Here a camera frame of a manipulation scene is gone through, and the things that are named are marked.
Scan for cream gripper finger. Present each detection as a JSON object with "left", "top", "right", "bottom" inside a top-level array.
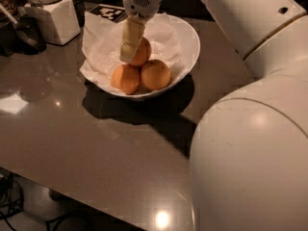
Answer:
[{"left": 120, "top": 15, "right": 145, "bottom": 64}]

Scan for orange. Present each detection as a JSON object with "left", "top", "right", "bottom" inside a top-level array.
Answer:
[
  {"left": 141, "top": 60, "right": 170, "bottom": 90},
  {"left": 130, "top": 38, "right": 152, "bottom": 66},
  {"left": 111, "top": 64, "right": 141, "bottom": 94}
]

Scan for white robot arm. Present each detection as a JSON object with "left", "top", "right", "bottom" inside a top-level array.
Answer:
[{"left": 190, "top": 0, "right": 308, "bottom": 231}]

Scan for white bowl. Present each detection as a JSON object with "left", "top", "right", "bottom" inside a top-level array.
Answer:
[{"left": 84, "top": 13, "right": 201, "bottom": 99}]

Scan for black and white marker card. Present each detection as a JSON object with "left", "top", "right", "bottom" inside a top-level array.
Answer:
[{"left": 90, "top": 4, "right": 126, "bottom": 23}]

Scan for white paper liner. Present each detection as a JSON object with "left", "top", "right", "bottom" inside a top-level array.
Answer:
[{"left": 79, "top": 11, "right": 191, "bottom": 96}]

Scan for white jar base block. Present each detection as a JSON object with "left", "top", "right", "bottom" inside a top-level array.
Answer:
[{"left": 25, "top": 0, "right": 80, "bottom": 45}]

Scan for black floor cables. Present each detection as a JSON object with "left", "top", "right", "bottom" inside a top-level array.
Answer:
[{"left": 0, "top": 171, "right": 94, "bottom": 231}]

